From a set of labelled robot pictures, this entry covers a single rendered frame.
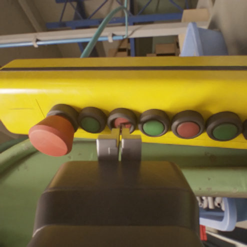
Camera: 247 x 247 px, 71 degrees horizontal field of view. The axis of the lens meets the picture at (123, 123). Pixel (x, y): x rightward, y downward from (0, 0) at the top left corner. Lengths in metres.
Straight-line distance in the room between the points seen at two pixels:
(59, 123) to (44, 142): 0.02
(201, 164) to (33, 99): 0.19
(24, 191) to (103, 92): 0.15
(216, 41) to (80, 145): 0.52
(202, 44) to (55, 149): 0.52
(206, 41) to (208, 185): 0.49
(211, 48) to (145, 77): 0.45
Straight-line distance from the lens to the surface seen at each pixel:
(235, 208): 0.40
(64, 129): 0.16
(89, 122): 0.17
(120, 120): 0.16
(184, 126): 0.16
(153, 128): 0.16
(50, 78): 0.19
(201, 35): 0.63
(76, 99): 0.17
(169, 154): 0.21
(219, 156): 0.22
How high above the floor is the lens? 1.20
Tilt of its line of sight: 6 degrees up
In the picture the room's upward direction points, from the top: 91 degrees counter-clockwise
